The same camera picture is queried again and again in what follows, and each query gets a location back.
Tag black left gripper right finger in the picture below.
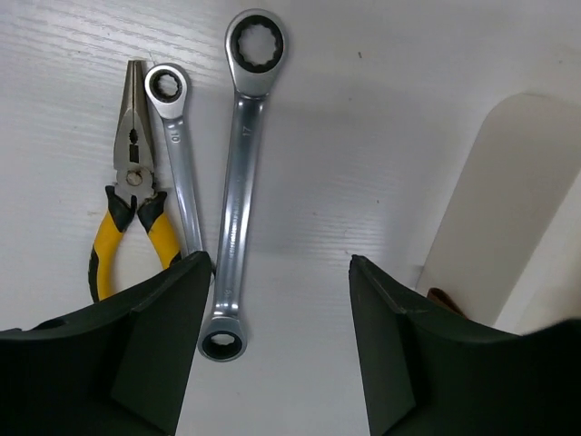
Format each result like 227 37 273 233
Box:
349 255 580 435

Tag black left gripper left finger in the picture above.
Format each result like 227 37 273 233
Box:
1 252 212 435

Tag yellow handled pliers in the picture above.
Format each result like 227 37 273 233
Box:
88 60 182 302

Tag small silver wrench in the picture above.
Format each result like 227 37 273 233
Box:
144 64 203 253

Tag large silver ratchet wrench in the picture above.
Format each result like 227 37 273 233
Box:
198 8 288 362

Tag brown bottom drawer handle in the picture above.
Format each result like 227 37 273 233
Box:
427 287 467 319

